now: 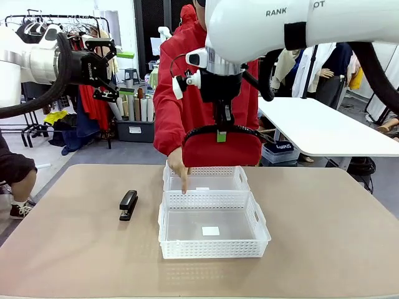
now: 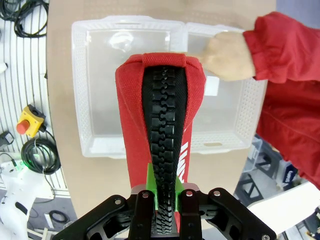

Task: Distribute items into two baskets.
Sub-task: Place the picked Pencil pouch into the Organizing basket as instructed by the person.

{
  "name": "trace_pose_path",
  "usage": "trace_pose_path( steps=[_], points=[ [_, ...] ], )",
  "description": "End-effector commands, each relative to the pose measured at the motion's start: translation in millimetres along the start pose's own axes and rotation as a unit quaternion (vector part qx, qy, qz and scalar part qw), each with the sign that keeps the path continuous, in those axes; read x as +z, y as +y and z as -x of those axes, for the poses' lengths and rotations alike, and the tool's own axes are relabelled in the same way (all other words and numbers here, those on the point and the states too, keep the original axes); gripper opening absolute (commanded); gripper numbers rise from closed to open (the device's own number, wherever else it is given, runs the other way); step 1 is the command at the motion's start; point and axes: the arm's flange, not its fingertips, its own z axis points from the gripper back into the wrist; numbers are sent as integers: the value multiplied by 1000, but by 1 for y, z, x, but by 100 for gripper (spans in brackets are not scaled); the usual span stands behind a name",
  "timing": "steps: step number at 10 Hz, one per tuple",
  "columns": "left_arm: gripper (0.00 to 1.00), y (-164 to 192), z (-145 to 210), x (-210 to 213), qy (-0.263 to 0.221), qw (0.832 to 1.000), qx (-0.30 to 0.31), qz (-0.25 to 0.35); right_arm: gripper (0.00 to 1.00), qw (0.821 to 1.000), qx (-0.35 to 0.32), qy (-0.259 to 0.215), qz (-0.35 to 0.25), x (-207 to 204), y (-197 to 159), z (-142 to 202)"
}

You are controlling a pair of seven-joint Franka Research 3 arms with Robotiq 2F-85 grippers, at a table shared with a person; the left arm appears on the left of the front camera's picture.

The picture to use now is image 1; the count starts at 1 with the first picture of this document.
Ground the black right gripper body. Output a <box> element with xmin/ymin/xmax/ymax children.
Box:
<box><xmin>199</xmin><ymin>70</ymin><xmax>243</xmax><ymax>103</ymax></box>

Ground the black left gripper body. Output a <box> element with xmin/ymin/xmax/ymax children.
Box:
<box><xmin>70</xmin><ymin>49</ymin><xmax>110</xmax><ymax>87</ymax></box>

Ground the red zip pouch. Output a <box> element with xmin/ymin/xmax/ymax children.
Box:
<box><xmin>181</xmin><ymin>124</ymin><xmax>277</xmax><ymax>168</ymax></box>

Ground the black stapler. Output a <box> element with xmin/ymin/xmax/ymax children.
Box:
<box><xmin>118</xmin><ymin>189</ymin><xmax>139</xmax><ymax>222</ymax></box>

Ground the person's right hand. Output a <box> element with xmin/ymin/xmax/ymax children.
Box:
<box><xmin>166</xmin><ymin>146</ymin><xmax>192</xmax><ymax>196</ymax></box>

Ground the beige hanging garment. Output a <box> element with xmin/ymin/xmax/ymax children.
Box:
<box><xmin>93</xmin><ymin>28</ymin><xmax>120</xmax><ymax>85</ymax></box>

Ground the grey paper roll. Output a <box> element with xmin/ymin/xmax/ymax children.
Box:
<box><xmin>105</xmin><ymin>96</ymin><xmax>123</xmax><ymax>121</ymax></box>

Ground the red hanging dress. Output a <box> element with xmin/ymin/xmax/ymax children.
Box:
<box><xmin>77</xmin><ymin>34</ymin><xmax>110</xmax><ymax>129</ymax></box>

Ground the silver paper roll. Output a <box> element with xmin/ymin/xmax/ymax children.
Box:
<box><xmin>125</xmin><ymin>78</ymin><xmax>135</xmax><ymax>122</ymax></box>

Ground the grey plastic stool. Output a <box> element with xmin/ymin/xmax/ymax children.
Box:
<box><xmin>123</xmin><ymin>68</ymin><xmax>140</xmax><ymax>85</ymax></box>

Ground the green covered table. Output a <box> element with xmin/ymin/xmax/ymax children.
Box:
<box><xmin>147</xmin><ymin>68</ymin><xmax>160</xmax><ymax>88</ymax></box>

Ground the grey storage bin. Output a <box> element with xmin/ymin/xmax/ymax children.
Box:
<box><xmin>113</xmin><ymin>104</ymin><xmax>156</xmax><ymax>144</ymax></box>

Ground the person in red jacket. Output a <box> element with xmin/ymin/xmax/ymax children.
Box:
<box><xmin>152</xmin><ymin>0</ymin><xmax>266</xmax><ymax>166</ymax></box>

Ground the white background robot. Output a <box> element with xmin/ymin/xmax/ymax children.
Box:
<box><xmin>157</xmin><ymin>26</ymin><xmax>173</xmax><ymax>42</ymax></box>

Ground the yellow cloth on floor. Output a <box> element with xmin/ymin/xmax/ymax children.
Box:
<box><xmin>43</xmin><ymin>109</ymin><xmax>70</xmax><ymax>126</ymax></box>

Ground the small white perforated basket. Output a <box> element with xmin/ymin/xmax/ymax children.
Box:
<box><xmin>162</xmin><ymin>160</ymin><xmax>251</xmax><ymax>192</ymax></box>

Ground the clear storage box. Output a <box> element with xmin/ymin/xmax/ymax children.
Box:
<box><xmin>261</xmin><ymin>141</ymin><xmax>300</xmax><ymax>165</ymax></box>

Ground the mannequin with beige coat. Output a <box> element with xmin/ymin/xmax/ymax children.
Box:
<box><xmin>270</xmin><ymin>48</ymin><xmax>302</xmax><ymax>91</ymax></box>

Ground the person in red hood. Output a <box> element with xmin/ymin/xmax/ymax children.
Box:
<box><xmin>172</xmin><ymin>3</ymin><xmax>201</xmax><ymax>36</ymax></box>

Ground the black clothes rack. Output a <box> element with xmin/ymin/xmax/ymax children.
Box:
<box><xmin>0</xmin><ymin>8</ymin><xmax>113</xmax><ymax>150</ymax></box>

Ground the black tripod pole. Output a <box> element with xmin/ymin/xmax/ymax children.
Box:
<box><xmin>302</xmin><ymin>45</ymin><xmax>320</xmax><ymax>100</ymax></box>

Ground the white background table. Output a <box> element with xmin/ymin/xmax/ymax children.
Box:
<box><xmin>258</xmin><ymin>96</ymin><xmax>399</xmax><ymax>158</ymax></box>

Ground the large white perforated basket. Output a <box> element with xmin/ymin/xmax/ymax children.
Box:
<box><xmin>157</xmin><ymin>190</ymin><xmax>272</xmax><ymax>260</ymax></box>

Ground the mannequin with white shirt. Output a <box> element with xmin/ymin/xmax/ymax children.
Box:
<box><xmin>292</xmin><ymin>42</ymin><xmax>360</xmax><ymax>110</ymax></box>

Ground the white label in large basket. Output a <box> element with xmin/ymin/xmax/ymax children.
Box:
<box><xmin>201</xmin><ymin>225</ymin><xmax>221</xmax><ymax>237</ymax></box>

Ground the seated person in black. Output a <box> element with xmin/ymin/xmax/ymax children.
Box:
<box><xmin>0</xmin><ymin>130</ymin><xmax>39</xmax><ymax>221</ymax></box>

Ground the yellow hanging garment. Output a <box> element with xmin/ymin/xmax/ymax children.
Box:
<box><xmin>347</xmin><ymin>67</ymin><xmax>365</xmax><ymax>91</ymax></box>

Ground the thick black left arm hose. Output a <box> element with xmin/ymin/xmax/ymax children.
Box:
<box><xmin>0</xmin><ymin>32</ymin><xmax>74</xmax><ymax>120</ymax></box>

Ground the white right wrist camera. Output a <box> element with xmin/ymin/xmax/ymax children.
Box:
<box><xmin>171</xmin><ymin>69</ymin><xmax>202</xmax><ymax>101</ymax></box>

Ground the thin black camera cable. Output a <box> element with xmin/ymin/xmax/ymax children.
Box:
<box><xmin>169</xmin><ymin>53</ymin><xmax>188</xmax><ymax>80</ymax></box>

